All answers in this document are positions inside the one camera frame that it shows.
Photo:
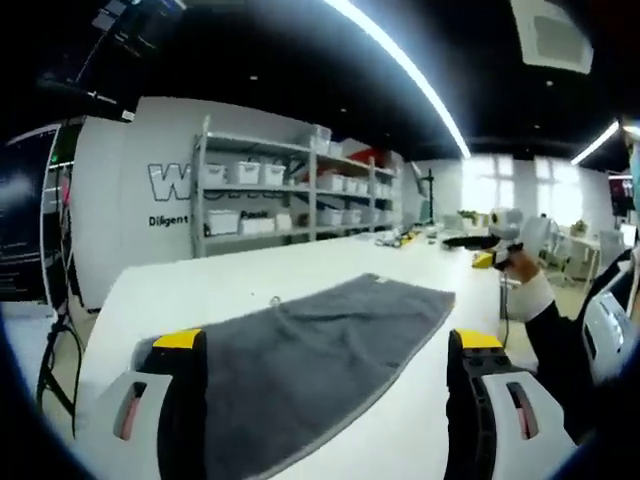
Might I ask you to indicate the grey towel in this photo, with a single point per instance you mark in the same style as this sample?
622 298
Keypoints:
310 360

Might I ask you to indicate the person's right hand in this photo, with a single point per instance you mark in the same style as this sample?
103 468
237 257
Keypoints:
525 270

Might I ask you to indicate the assorted desk items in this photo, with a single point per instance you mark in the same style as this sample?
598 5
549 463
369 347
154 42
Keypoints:
467 220

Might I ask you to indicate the white office chair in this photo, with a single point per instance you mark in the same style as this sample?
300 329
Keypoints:
537 235

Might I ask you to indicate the black pole stand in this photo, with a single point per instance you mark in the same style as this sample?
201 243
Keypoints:
426 212

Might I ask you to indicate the white office desk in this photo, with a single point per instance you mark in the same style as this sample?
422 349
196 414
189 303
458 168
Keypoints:
580 245

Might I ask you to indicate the small yellow white object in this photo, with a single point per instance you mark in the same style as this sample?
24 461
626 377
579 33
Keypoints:
400 239

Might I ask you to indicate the dark red screen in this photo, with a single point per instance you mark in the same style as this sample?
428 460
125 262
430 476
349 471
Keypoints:
620 192

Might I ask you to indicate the short ceiling strip light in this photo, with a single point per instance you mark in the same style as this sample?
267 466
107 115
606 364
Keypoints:
595 142

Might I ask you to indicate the white chest-worn device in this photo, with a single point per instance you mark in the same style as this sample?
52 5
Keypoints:
607 325

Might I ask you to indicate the grey metal shelf unit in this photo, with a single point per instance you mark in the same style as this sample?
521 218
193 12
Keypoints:
313 200

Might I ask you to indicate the ceiling air vent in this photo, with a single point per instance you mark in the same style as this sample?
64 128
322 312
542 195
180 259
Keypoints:
555 35

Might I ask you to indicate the long ceiling strip light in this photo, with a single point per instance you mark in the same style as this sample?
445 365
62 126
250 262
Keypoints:
400 60

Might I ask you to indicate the row of white storage boxes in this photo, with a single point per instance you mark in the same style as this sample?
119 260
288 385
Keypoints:
247 172

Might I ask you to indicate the pink hanging item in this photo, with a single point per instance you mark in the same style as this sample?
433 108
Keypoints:
65 190

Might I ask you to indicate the black monitor screen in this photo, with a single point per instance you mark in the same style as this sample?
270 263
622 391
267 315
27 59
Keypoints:
25 210

